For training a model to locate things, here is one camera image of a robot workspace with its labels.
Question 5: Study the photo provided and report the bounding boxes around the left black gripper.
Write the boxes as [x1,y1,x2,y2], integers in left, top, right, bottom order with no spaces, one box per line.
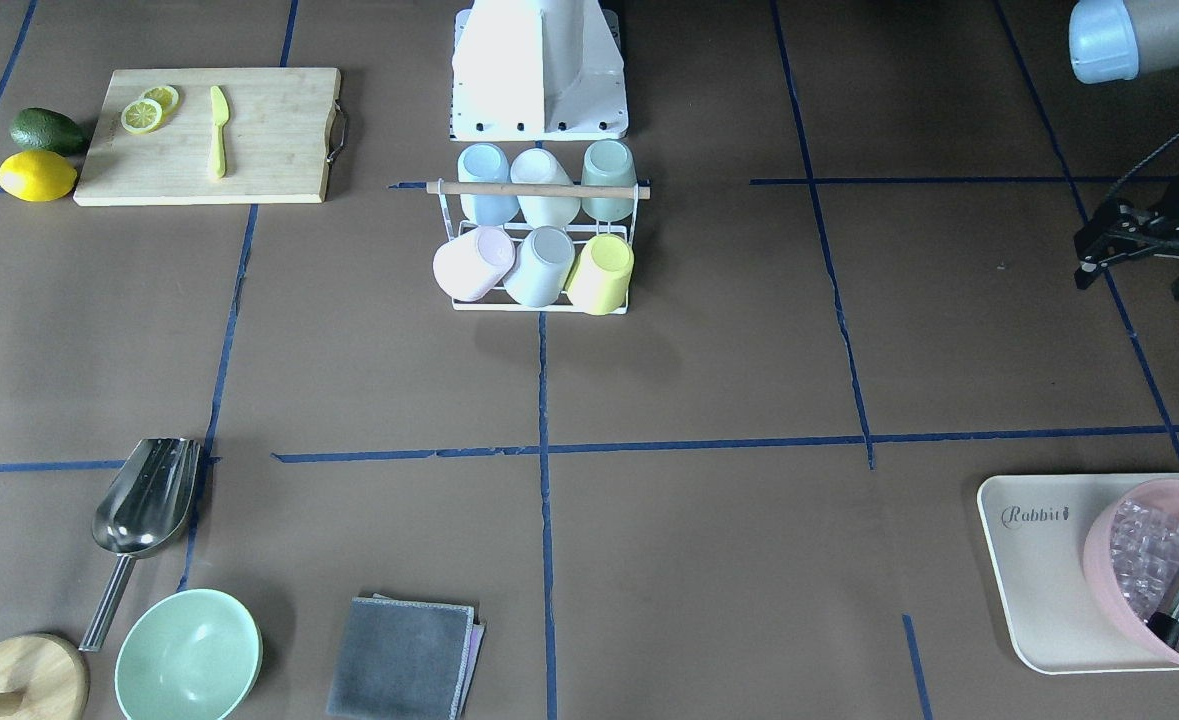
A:
[1074,176,1179,302]

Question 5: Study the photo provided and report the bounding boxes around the mint green plastic cup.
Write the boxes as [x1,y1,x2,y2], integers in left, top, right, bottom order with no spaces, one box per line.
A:
[580,138,638,223]

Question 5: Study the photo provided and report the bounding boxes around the pink plastic cup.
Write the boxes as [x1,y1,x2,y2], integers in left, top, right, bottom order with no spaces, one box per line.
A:
[432,225,516,302]

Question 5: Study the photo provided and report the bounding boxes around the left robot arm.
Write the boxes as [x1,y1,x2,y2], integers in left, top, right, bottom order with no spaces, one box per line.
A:
[1068,1,1179,302]

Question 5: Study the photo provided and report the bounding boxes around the yellow cup on rack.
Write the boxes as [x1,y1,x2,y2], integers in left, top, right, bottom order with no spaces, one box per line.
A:
[565,233,634,315]

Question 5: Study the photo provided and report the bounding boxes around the grey-white cup front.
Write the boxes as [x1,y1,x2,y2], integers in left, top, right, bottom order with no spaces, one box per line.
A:
[503,225,575,308]

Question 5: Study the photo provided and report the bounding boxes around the white cup on rack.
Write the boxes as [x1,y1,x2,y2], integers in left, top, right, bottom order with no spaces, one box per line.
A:
[511,148,582,227]

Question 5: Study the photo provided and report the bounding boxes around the light blue cup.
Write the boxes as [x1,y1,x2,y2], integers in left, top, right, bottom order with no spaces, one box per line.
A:
[457,143,520,225]

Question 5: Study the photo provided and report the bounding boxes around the pink bowl with ice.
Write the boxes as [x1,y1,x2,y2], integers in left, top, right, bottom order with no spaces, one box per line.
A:
[1082,477,1179,666]

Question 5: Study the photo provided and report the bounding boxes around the cream rabbit tray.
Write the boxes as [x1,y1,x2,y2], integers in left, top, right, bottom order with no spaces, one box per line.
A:
[976,473,1179,675]

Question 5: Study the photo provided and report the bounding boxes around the grey folded cloth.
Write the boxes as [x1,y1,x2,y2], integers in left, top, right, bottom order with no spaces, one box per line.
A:
[327,594,487,719]

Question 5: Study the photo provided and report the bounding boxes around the bamboo cutting board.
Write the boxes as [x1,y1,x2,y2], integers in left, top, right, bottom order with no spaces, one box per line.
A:
[73,67,345,209]

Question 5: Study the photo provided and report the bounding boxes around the yellow plastic knife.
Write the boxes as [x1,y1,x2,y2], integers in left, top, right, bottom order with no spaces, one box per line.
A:
[208,85,231,179]

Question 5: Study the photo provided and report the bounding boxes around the lemon slice back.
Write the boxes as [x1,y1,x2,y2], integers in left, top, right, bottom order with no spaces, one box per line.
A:
[140,85,182,117]

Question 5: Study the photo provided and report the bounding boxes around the lemon slice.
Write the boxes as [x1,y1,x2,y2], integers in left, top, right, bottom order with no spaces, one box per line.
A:
[140,85,182,117]
[119,97,167,136]

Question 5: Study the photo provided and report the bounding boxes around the lemon slice front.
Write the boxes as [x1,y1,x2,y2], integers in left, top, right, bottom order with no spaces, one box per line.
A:
[119,97,167,136]

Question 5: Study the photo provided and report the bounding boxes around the steel ice scoop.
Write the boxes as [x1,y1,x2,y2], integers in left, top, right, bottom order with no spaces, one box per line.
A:
[78,438,200,653]

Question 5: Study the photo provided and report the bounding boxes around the mint green bowl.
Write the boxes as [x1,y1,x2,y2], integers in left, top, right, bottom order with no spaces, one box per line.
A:
[114,589,263,719]

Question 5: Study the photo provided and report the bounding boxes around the green avocado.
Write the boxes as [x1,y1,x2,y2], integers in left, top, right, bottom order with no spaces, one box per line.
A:
[9,108,88,158]

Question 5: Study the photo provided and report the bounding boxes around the whole yellow lemon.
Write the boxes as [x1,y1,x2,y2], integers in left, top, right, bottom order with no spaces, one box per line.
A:
[0,150,78,202]

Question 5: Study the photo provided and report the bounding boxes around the wooden mug tree stand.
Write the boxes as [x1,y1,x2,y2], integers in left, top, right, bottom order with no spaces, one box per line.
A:
[0,633,88,719]

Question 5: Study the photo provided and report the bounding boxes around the white wire cup rack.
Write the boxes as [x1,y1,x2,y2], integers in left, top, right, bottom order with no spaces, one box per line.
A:
[423,179,650,315]

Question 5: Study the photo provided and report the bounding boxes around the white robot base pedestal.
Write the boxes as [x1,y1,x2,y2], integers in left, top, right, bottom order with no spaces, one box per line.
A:
[449,1,630,143]

